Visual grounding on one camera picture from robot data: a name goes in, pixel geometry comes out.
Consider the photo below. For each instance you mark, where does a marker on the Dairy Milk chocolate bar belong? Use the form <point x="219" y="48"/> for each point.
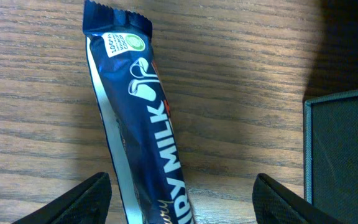
<point x="136" y="115"/>

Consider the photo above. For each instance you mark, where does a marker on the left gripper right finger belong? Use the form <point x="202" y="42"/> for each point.
<point x="276" y="204"/>

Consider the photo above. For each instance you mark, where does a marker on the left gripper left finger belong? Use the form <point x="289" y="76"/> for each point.
<point x="87" y="203"/>

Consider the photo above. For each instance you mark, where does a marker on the dark green open box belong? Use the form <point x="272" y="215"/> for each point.
<point x="331" y="154"/>

